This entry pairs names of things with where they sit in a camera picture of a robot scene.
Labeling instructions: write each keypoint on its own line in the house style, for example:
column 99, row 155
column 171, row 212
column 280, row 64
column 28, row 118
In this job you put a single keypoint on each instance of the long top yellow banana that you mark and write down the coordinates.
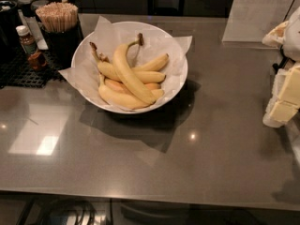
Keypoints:
column 126, row 74

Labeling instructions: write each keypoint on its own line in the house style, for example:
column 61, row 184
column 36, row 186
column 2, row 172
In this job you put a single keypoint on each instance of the small white-capped sauce bottle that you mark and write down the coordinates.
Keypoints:
column 26, row 39

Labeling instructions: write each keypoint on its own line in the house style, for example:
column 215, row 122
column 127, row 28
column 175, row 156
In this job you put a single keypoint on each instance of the black grid mat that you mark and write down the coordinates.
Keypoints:
column 17, row 72

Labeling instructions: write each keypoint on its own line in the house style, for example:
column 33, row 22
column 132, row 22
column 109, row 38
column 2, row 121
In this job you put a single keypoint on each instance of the black container far left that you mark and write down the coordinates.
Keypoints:
column 9, row 20

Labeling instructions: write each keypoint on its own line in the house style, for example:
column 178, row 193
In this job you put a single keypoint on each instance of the white flat strip packet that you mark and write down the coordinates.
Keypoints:
column 34, row 28

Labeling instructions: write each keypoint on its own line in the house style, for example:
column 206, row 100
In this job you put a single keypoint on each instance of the black stirrer holder cup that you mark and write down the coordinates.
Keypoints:
column 62, row 45

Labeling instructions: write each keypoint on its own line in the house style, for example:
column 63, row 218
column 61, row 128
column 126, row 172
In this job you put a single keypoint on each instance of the white paper liner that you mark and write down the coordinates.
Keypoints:
column 83, row 76

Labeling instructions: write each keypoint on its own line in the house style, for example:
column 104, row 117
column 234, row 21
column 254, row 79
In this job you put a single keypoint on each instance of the bundle of wooden stirrers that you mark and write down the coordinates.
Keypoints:
column 58, row 17

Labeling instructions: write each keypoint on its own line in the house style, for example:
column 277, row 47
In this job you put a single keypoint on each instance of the orange-tinted middle banana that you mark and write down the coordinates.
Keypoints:
column 121, row 88

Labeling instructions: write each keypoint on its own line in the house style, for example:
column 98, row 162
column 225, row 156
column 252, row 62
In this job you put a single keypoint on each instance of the bottom yellow banana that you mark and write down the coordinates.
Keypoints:
column 120, row 99

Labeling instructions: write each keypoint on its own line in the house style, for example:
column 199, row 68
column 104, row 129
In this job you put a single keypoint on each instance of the left stemmed yellow banana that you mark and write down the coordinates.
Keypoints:
column 107, row 69

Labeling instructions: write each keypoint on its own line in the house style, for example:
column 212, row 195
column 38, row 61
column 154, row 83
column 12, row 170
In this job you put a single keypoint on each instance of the dark jar with lid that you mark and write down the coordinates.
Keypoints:
column 25, row 6

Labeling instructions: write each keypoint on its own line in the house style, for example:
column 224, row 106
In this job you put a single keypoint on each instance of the upper right yellow banana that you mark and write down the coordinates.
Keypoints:
column 155, row 64

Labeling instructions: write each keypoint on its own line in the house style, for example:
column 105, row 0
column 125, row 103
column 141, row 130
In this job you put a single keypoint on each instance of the small orange-brown bottle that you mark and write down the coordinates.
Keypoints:
column 37, row 61

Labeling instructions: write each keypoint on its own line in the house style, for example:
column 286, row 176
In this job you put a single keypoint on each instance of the white bowl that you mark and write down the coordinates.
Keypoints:
column 158, row 93

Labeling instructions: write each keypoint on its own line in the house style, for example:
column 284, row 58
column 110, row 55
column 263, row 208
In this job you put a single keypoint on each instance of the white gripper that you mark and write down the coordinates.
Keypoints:
column 292, row 39

